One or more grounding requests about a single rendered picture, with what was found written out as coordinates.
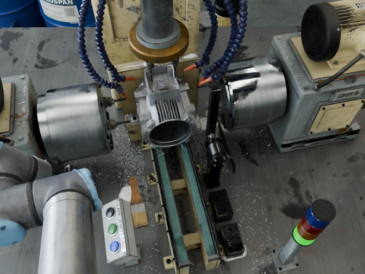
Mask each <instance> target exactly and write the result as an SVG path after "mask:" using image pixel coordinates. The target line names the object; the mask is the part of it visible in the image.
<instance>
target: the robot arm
mask: <svg viewBox="0 0 365 274"><path fill-rule="evenodd" d="M67 168H68V171H69V172H66V170H67ZM74 169H75V170H74ZM101 207H103V206H102V202H101V200H100V199H99V198H98V194H97V190H96V187H95V185H94V182H93V179H92V176H91V172H90V170H89V169H79V168H77V167H75V166H72V165H70V164H69V165H67V166H65V167H63V166H61V165H59V164H56V163H54V162H52V161H50V160H47V159H46V160H42V159H40V158H37V157H35V156H33V155H30V154H28V153H25V152H22V151H20V150H18V149H15V148H13V147H11V146H8V145H6V144H4V143H3V142H1V141H0V247H2V246H10V245H14V244H16V243H17V242H20V241H22V240H23V239H24V238H25V236H26V234H27V231H26V230H28V229H32V228H36V227H39V226H43V229H42V239H41V248H40V259H39V269H38V274H98V271H97V259H96V247H95V235H94V229H93V217H92V216H93V212H96V211H97V210H99V209H100V208H101Z"/></svg>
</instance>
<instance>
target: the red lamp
mask: <svg viewBox="0 0 365 274"><path fill-rule="evenodd" d="M301 225H302V227H303V229H304V230H305V231H306V232H308V233H309V234H312V235H318V234H320V233H321V232H322V231H323V230H324V229H325V228H323V229H318V228H314V227H312V226H311V225H310V224H309V223H308V221H307V219H306V213H305V215H304V216H303V218H302V220H301Z"/></svg>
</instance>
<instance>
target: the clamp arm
mask: <svg viewBox="0 0 365 274"><path fill-rule="evenodd" d="M220 97H221V87H220V86H219V85H217V86H212V87H210V95H209V106H208V112H207V124H206V139H209V136H210V137H211V136H212V134H213V136H214V137H215V133H216V125H217V117H218V110H219V102H220Z"/></svg>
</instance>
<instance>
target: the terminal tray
mask: <svg viewBox="0 0 365 274"><path fill-rule="evenodd" d="M174 73H175V72H174V68H173V65H172V64H169V65H162V66H156V67H154V68H153V70H152V76H153V82H151V80H150V79H151V78H150V76H151V74H150V71H149V70H148V69H147V68H144V76H145V77H144V82H145V85H146V90H147V95H148V100H149V104H150V106H151V107H152V106H154V105H155V104H157V101H158V103H160V101H161V102H162V100H163V101H164V102H165V99H166V101H167V99H168V100H169V101H170V98H171V101H173V99H174V101H175V99H176V100H177V102H179V101H180V89H179V85H178V82H177V78H174V77H175V75H174ZM167 76H168V77H167ZM154 77H155V78H154ZM166 80H167V81H166ZM169 83H170V84H169ZM172 85H173V86H172ZM168 88H169V89H168ZM154 102H155V103H154Z"/></svg>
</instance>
